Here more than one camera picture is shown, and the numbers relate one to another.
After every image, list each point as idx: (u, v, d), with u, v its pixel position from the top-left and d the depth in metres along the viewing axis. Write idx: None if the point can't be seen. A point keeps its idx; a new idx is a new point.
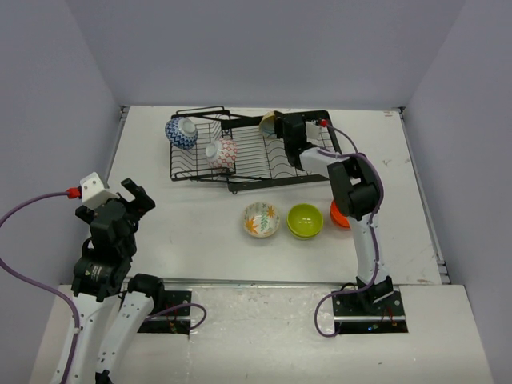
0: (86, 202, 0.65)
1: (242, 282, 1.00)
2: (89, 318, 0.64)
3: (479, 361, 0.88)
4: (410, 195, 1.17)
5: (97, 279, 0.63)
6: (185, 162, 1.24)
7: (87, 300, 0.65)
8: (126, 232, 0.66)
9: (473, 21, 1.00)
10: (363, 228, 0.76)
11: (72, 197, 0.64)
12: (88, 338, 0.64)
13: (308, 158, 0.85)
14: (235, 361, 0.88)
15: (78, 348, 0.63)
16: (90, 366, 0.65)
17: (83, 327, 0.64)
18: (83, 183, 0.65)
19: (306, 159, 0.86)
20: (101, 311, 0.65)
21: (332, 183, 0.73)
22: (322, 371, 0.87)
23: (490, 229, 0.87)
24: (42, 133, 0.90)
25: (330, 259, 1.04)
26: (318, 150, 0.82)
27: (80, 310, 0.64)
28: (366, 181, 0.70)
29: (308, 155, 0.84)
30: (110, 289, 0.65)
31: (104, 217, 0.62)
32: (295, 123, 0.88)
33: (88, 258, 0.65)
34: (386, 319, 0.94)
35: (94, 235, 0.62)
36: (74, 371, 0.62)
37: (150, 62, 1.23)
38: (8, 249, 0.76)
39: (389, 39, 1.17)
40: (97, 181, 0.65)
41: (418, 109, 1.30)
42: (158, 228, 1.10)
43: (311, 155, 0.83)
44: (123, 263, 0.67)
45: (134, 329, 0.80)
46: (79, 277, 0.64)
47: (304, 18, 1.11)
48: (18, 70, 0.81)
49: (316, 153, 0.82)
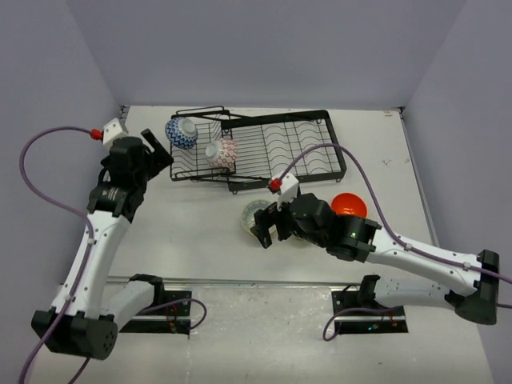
0: (106, 142, 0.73)
1: (242, 282, 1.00)
2: (103, 232, 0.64)
3: (480, 362, 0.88)
4: (410, 194, 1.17)
5: (114, 198, 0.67)
6: (185, 162, 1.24)
7: (103, 216, 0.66)
8: (141, 163, 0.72)
9: (472, 22, 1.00)
10: (430, 290, 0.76)
11: (95, 137, 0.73)
12: (102, 251, 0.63)
13: (400, 258, 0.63)
14: (235, 361, 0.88)
15: (91, 258, 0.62)
16: (99, 291, 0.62)
17: (97, 240, 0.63)
18: (105, 128, 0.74)
19: (387, 259, 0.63)
20: (117, 228, 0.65)
21: (477, 309, 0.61)
22: (323, 372, 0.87)
23: (491, 229, 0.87)
24: (42, 134, 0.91)
25: (331, 261, 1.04)
26: (409, 247, 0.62)
27: (94, 224, 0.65)
28: (496, 285, 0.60)
29: (397, 255, 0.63)
30: (127, 212, 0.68)
31: (123, 143, 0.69)
32: (317, 210, 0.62)
33: (104, 186, 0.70)
34: (386, 319, 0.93)
35: (114, 162, 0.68)
36: (83, 286, 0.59)
37: (150, 61, 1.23)
38: (8, 249, 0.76)
39: (389, 38, 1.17)
40: (116, 124, 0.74)
41: (418, 110, 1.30)
42: (159, 228, 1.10)
43: (412, 260, 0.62)
44: (136, 191, 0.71)
45: (134, 308, 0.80)
46: (96, 197, 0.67)
47: (303, 18, 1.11)
48: (18, 70, 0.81)
49: (407, 252, 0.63)
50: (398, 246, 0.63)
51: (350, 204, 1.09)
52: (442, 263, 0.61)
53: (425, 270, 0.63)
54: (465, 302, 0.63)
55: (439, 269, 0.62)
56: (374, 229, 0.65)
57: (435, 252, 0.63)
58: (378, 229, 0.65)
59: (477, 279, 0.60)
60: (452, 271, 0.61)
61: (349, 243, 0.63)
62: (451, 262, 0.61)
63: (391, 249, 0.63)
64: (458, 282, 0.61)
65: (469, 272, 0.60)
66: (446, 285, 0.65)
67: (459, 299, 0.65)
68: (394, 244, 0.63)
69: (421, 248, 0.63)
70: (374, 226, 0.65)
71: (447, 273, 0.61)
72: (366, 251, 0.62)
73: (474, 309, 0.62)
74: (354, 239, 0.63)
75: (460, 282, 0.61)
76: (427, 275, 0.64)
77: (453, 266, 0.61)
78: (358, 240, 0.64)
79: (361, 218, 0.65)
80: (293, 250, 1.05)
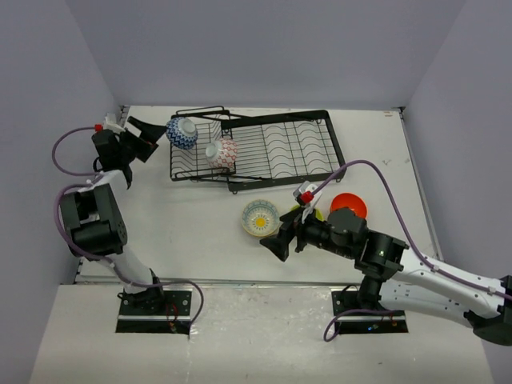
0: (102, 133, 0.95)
1: (242, 282, 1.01)
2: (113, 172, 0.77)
3: (481, 362, 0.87)
4: (410, 194, 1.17)
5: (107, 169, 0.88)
6: (185, 162, 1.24)
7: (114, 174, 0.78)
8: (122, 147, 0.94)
9: (473, 22, 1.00)
10: (445, 303, 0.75)
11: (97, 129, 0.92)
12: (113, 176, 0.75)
13: (426, 280, 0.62)
14: (235, 361, 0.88)
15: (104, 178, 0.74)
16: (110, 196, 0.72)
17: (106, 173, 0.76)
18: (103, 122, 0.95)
19: (412, 278, 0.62)
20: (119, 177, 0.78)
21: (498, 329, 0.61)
22: (323, 372, 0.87)
23: (491, 229, 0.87)
24: (42, 134, 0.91)
25: (330, 261, 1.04)
26: (434, 269, 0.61)
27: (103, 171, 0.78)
28: None
29: (423, 277, 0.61)
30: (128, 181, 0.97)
31: (103, 135, 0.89)
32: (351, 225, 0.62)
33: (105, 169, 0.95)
34: (386, 319, 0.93)
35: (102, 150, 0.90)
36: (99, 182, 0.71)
37: (150, 61, 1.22)
38: (8, 250, 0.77)
39: (389, 38, 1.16)
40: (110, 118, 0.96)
41: (418, 110, 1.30)
42: (159, 227, 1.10)
43: (438, 282, 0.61)
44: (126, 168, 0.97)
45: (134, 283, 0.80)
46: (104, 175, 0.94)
47: (302, 18, 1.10)
48: (18, 71, 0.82)
49: (434, 273, 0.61)
50: (425, 266, 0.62)
51: (349, 203, 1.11)
52: (467, 286, 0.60)
53: (448, 291, 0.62)
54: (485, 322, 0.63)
55: (464, 291, 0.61)
56: (402, 248, 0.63)
57: (462, 274, 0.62)
58: (406, 247, 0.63)
59: (501, 304, 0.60)
60: (476, 294, 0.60)
61: (377, 260, 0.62)
62: (478, 286, 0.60)
63: (418, 269, 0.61)
64: (480, 306, 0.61)
65: (493, 296, 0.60)
66: (467, 306, 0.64)
67: (478, 319, 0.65)
68: (421, 265, 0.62)
69: (447, 270, 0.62)
70: (402, 245, 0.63)
71: (471, 296, 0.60)
72: (394, 270, 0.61)
73: (492, 330, 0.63)
74: (384, 257, 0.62)
75: (483, 305, 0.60)
76: (450, 296, 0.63)
77: (478, 289, 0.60)
78: (386, 258, 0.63)
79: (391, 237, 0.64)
80: (293, 250, 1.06)
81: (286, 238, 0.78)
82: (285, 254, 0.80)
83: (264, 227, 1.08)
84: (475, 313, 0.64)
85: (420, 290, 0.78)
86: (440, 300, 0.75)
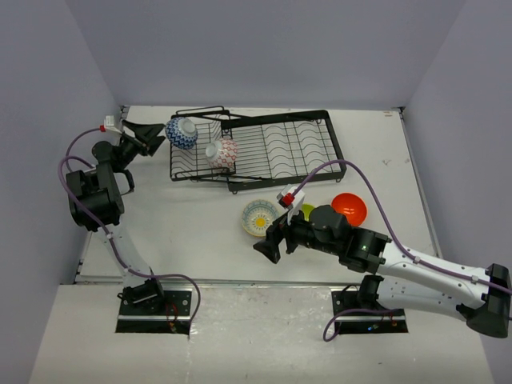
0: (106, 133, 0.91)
1: (242, 282, 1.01)
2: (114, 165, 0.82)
3: (480, 362, 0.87)
4: (410, 194, 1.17)
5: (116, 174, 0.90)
6: (185, 162, 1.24)
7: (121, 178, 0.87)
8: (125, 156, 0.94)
9: (472, 23, 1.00)
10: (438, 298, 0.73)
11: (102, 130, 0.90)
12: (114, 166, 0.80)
13: (409, 271, 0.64)
14: (235, 361, 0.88)
15: None
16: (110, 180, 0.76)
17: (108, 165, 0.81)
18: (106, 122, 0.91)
19: (396, 271, 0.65)
20: None
21: (485, 320, 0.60)
22: (323, 371, 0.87)
23: (491, 230, 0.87)
24: (42, 134, 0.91)
25: (330, 261, 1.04)
26: (416, 260, 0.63)
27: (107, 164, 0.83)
28: (506, 298, 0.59)
29: (406, 269, 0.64)
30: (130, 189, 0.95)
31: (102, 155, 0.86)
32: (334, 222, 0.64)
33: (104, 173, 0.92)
34: (386, 319, 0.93)
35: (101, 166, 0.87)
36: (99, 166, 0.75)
37: (150, 62, 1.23)
38: (7, 249, 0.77)
39: (389, 38, 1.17)
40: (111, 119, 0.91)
41: (418, 110, 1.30)
42: (159, 227, 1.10)
43: (421, 273, 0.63)
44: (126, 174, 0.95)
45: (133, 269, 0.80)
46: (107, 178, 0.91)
47: (302, 19, 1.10)
48: (19, 71, 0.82)
49: (415, 264, 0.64)
50: (406, 258, 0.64)
51: (350, 204, 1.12)
52: (450, 276, 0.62)
53: (433, 282, 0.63)
54: (474, 314, 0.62)
55: (447, 281, 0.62)
56: (385, 242, 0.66)
57: (443, 265, 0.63)
58: (387, 241, 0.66)
59: (486, 292, 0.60)
60: (460, 283, 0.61)
61: (360, 254, 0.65)
62: (459, 274, 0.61)
63: (401, 261, 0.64)
64: (465, 294, 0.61)
65: (477, 285, 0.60)
66: (456, 298, 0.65)
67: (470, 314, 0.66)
68: (403, 257, 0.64)
69: (429, 260, 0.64)
70: (384, 238, 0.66)
71: (454, 285, 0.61)
72: (377, 264, 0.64)
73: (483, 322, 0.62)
74: (366, 251, 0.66)
75: (468, 294, 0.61)
76: (436, 288, 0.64)
77: (462, 278, 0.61)
78: (369, 252, 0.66)
79: (371, 233, 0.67)
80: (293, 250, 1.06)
81: (275, 240, 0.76)
82: (276, 257, 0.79)
83: (265, 227, 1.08)
84: (464, 304, 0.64)
85: (414, 286, 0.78)
86: (434, 294, 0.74)
